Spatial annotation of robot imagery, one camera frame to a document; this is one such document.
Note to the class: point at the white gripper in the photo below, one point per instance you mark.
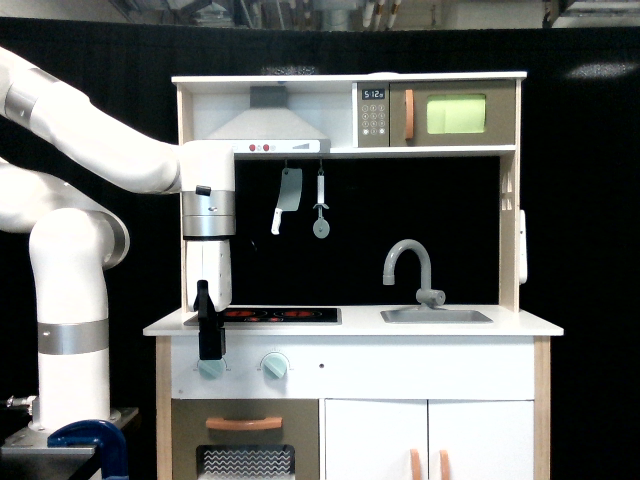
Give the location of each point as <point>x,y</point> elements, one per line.
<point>209,291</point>

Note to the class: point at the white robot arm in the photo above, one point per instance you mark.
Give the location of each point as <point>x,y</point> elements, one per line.
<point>73,240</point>

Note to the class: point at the grey toy faucet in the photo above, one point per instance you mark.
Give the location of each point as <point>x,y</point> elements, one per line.
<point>426,295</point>

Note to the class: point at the left mint stove knob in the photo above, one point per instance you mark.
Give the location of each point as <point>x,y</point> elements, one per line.
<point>211,369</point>

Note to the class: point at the mint stove knob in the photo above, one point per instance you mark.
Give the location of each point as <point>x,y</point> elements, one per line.
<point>275,365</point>
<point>211,369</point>

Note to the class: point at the right mint stove knob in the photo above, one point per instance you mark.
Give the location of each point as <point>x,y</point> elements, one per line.
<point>275,365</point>

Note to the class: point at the black toy stovetop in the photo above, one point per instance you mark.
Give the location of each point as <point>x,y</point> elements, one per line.
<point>279,315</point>

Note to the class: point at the toy oven door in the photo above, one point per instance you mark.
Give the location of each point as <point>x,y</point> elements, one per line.
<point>245,439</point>

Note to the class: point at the blue clamp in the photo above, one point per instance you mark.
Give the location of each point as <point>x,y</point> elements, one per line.
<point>104,436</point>

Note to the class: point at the toy pizza cutter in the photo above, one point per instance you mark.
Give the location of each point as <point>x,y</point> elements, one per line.
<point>321,227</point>

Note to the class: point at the toy cleaver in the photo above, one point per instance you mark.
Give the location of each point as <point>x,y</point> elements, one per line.
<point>289,196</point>

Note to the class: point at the white toy kitchen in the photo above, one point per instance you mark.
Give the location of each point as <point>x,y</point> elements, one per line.
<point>462,203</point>

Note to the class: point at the left white cabinet door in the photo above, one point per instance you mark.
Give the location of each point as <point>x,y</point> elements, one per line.
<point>376,439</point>

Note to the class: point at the white cabinet door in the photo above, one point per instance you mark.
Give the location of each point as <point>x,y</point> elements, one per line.
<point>483,439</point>
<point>376,439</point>

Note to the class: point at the toy range hood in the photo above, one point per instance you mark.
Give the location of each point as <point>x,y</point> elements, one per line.
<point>268,126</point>

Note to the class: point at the grey toy sink basin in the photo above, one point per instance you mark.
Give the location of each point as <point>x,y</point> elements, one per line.
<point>433,316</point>

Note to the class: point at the right white cabinet door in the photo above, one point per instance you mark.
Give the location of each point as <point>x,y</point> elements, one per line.
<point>483,439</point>

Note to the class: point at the toy microwave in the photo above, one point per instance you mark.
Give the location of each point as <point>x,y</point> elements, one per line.
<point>436,113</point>

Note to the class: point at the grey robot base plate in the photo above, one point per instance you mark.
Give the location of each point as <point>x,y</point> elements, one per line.
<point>25,455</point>

